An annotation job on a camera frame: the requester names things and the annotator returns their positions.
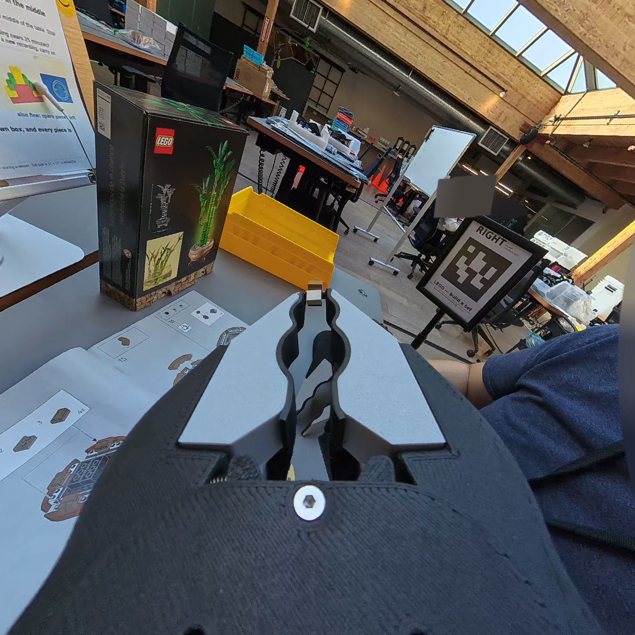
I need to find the black textured pad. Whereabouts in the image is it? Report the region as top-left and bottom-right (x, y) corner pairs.
(308, 329), (335, 379)

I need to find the lego instruction booklet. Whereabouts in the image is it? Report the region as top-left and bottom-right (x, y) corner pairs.
(0, 290), (249, 613)

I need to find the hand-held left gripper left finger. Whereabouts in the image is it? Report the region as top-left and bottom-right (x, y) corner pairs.
(178, 292), (309, 478)

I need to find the person's right forearm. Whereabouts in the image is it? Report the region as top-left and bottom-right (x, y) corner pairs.
(428, 357), (488, 411)

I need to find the white storage bin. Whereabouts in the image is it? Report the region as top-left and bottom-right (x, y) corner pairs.
(589, 275), (626, 319)

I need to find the black bamboo lego set box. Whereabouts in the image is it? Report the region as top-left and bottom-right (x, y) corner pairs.
(93, 81), (250, 312)

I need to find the printed instruction sheet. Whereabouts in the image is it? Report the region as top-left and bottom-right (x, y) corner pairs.
(0, 0), (96, 173)

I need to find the framed marker sign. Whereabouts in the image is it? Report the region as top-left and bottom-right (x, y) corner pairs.
(410, 215), (550, 351)

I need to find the cardboard box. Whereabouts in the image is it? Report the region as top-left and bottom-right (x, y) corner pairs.
(233, 59), (275, 99)

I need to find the yellow plastic bin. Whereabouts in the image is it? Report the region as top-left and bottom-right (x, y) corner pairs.
(218, 186), (341, 292)

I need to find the white sheet stand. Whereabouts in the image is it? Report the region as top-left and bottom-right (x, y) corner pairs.
(0, 168), (98, 299)

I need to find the stack of grey boxes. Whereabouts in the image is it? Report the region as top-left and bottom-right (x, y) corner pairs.
(125, 0), (177, 46)

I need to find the wooden top desk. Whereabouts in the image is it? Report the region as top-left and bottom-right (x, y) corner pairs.
(79, 15), (172, 87)

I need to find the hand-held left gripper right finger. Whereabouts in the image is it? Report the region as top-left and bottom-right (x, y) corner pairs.
(322, 290), (446, 478)

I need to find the person in blue shirt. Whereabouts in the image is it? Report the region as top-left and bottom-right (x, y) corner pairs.
(477, 324), (635, 635)

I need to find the white foam tray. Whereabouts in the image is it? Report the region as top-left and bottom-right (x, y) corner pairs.
(289, 110), (330, 148)

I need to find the cluttered background desk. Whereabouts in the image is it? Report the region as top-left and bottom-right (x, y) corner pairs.
(246, 115), (369, 235)

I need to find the black office chair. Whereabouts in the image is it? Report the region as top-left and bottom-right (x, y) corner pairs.
(160, 23), (235, 114)
(392, 213), (440, 279)

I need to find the rolling whiteboard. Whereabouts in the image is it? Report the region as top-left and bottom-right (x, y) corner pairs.
(352, 124), (478, 277)

